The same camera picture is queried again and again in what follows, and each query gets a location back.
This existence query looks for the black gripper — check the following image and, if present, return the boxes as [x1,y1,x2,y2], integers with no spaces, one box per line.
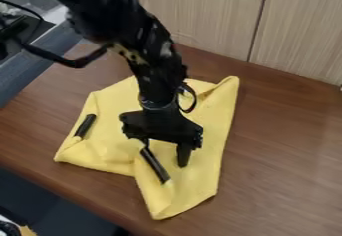
[117,100,205,168]

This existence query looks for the yellow cloth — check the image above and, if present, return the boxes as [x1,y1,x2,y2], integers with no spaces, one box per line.
[53,75,241,221]

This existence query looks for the black cable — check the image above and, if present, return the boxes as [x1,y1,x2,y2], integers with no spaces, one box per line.
[0,0,110,69]

